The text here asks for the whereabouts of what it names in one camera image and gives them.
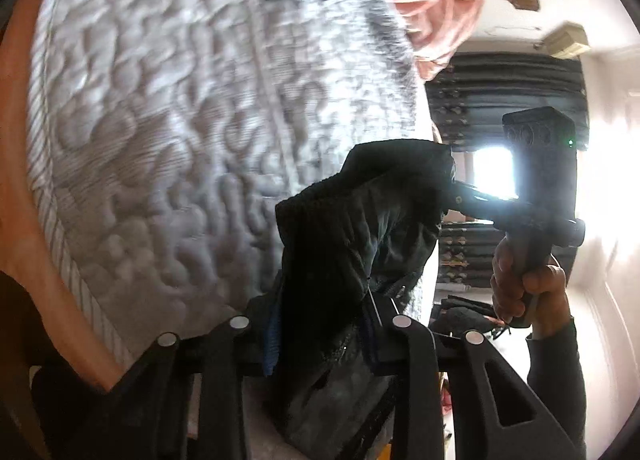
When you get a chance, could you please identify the bright window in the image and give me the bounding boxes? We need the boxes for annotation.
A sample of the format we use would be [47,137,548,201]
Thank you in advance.
[470,146,516,200]

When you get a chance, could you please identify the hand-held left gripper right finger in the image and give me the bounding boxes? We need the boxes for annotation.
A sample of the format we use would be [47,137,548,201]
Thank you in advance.
[367,290,581,460]

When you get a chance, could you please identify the beige wall air conditioner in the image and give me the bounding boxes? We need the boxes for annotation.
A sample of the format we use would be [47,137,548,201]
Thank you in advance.
[542,25,591,58]

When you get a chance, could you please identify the grey quilted blanket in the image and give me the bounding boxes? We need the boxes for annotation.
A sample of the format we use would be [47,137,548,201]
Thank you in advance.
[25,0,436,366]

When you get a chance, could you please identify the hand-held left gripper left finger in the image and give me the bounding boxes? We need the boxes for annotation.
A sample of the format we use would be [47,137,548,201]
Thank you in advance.
[107,297,281,460]

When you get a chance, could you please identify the person's right hand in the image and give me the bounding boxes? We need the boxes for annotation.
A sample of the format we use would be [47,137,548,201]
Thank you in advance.
[489,239,571,341]

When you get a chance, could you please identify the bed with pink sheet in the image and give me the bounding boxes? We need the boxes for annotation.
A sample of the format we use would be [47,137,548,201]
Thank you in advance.
[0,0,131,393]

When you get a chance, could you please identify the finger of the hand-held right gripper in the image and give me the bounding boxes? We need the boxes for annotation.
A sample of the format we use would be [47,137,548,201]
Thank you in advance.
[440,179,518,223]

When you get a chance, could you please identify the dark patterned curtain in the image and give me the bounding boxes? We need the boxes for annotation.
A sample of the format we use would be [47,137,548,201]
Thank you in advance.
[436,220,581,287]
[427,52,590,148]

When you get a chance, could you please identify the person's right forearm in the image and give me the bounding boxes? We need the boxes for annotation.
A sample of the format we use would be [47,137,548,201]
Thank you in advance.
[525,319,590,460]

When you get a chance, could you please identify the black quilted pants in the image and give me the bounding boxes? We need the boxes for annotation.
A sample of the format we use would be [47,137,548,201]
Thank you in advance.
[274,138,457,453]

